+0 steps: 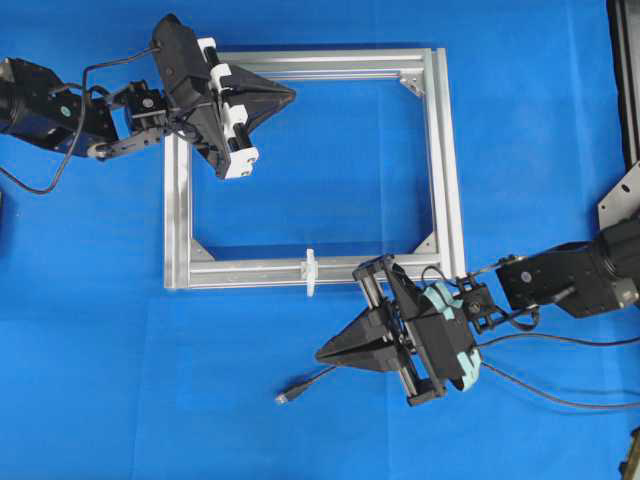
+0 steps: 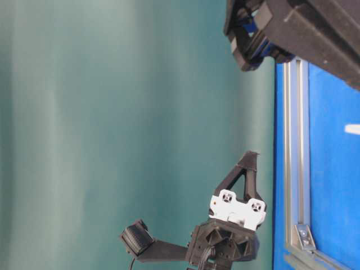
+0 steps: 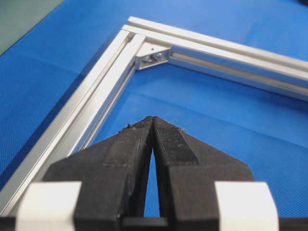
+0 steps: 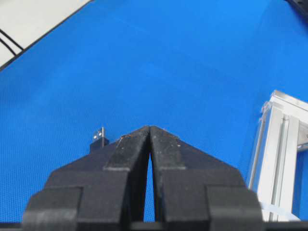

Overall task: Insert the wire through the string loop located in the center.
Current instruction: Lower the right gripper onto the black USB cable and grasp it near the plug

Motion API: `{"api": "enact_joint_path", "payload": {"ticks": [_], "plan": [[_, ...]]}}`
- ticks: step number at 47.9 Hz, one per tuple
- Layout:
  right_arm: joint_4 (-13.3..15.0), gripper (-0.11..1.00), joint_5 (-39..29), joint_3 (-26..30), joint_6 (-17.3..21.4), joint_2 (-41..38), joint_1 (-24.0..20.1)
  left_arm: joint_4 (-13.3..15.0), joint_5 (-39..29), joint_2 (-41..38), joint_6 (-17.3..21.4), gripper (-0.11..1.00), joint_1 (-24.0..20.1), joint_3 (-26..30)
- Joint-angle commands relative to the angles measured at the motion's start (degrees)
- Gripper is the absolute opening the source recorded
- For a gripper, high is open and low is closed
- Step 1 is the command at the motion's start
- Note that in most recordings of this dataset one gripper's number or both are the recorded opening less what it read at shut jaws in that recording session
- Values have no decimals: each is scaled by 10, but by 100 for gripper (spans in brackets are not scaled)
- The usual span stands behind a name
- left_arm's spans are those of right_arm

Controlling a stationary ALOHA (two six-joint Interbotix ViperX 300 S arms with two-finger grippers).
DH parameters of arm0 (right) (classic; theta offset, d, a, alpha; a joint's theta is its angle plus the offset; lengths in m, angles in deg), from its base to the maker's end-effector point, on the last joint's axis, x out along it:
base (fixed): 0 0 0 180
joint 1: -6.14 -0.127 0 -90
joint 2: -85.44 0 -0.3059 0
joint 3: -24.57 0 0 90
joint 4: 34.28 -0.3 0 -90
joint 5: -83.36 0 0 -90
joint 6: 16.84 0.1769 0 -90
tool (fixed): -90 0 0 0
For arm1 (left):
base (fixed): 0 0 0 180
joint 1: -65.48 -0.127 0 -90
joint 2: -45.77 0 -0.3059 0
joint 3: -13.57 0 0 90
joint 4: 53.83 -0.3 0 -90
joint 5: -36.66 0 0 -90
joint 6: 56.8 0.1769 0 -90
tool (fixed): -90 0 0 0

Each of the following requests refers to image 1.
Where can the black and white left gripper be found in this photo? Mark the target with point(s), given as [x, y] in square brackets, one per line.
[221, 134]

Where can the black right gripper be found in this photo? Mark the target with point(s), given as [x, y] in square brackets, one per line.
[383, 338]

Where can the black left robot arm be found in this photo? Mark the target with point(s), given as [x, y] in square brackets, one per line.
[90, 121]

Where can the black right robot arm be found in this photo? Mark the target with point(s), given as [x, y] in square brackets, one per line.
[582, 278]

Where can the white zip tie loop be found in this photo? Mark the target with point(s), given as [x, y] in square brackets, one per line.
[309, 272]

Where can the olive object at bottom right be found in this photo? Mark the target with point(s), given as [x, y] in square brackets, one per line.
[629, 467]

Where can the black and teal right wrist camera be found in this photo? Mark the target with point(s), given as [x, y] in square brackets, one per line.
[445, 335]

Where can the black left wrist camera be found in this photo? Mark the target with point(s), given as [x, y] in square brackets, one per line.
[183, 68]

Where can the silver aluminium extrusion frame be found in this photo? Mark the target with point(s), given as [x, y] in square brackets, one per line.
[187, 264]

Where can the black frame post with bracket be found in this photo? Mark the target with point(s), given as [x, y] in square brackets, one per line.
[622, 200]

